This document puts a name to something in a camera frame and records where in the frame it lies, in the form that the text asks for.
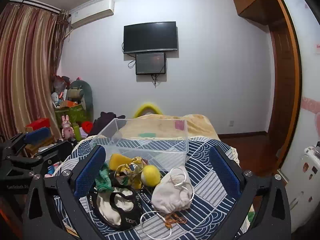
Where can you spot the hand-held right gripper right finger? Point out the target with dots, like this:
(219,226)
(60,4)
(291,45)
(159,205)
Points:
(225,172)

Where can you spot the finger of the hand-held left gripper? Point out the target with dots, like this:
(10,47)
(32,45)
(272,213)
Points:
(37,135)
(60,150)

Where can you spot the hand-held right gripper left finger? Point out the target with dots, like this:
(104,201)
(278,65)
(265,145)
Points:
(89,171)

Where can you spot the red box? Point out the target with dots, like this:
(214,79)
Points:
(37,124)

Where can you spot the green knitted cloth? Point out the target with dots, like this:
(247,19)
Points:
(103,180)

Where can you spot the pink rabbit toy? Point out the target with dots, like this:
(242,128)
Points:
(66,128)

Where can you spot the green bottle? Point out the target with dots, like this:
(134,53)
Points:
(77,131)

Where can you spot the yellow sponge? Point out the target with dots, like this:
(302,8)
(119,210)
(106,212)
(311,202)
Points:
(117,161)

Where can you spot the red plush item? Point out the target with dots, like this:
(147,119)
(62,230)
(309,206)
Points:
(87,127)

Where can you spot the yellow printed cloth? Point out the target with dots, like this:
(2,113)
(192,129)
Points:
(127,170)

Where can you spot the green cardboard box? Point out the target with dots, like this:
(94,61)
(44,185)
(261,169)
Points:
(75,115)

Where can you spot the pile of toys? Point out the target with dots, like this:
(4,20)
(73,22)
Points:
(60,90)

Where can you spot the dark clothing pile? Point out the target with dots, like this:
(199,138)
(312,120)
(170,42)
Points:
(105,122)

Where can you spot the blue patterned cloth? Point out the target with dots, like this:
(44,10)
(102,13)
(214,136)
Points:
(200,217)

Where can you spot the yellow blanket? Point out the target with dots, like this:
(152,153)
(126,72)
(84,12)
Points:
(200,127)

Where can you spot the black and cream garment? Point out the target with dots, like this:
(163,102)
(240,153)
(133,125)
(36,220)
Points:
(125,215)

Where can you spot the yellow and white plush ball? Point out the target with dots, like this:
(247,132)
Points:
(151,176)

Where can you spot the pink cloth piece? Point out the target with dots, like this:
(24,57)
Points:
(179,125)

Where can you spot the clear plastic box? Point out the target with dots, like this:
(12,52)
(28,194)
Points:
(150,145)

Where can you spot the striped curtain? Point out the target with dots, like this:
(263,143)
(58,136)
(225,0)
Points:
(27,67)

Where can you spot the green cloth piece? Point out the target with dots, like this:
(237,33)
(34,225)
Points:
(147,135)

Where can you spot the yellow furry cushion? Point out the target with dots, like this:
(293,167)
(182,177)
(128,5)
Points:
(142,108)

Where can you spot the white sliding door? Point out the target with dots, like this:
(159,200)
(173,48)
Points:
(310,92)

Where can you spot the small black monitor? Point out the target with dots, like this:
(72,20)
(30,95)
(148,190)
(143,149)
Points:
(150,63)

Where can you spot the white air conditioner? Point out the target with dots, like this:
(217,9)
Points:
(92,12)

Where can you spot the wooden overhead cabinet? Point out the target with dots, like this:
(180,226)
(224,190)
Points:
(255,0)

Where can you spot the wall outlet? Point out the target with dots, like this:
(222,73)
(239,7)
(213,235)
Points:
(231,123)

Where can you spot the wooden door frame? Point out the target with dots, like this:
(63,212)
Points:
(287,80)

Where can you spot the black wall television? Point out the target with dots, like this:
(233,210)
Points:
(150,37)

